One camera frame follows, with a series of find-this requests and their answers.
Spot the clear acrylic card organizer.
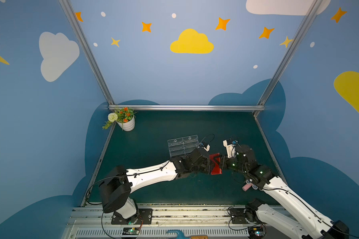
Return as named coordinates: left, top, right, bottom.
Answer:
left=167, top=135, right=199, bottom=157

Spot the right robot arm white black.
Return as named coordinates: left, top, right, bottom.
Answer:
left=219, top=140, right=350, bottom=239

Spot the left green circuit board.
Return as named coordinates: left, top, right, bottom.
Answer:
left=122, top=228, right=140, bottom=236

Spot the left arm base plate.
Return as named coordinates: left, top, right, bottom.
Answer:
left=111, top=208, right=153, bottom=225

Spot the white pot with flowers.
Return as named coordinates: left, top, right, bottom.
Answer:
left=102, top=107, right=135, bottom=131

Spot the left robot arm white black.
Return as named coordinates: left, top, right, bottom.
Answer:
left=99, top=147, right=217, bottom=223

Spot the aluminium rail front frame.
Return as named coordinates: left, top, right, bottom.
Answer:
left=61, top=204, right=321, bottom=239

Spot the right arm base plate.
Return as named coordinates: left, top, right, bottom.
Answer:
left=227, top=207, right=257, bottom=224

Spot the teal handled tool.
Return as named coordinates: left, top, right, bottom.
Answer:
left=166, top=229, right=209, bottom=239

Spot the right green circuit board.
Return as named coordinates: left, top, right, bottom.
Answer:
left=247, top=227, right=266, bottom=239

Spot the red card holder wallet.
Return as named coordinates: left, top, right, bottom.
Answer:
left=209, top=153, right=222, bottom=175

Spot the green circuit board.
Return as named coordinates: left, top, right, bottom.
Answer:
left=122, top=228, right=140, bottom=236
left=247, top=227, right=266, bottom=239

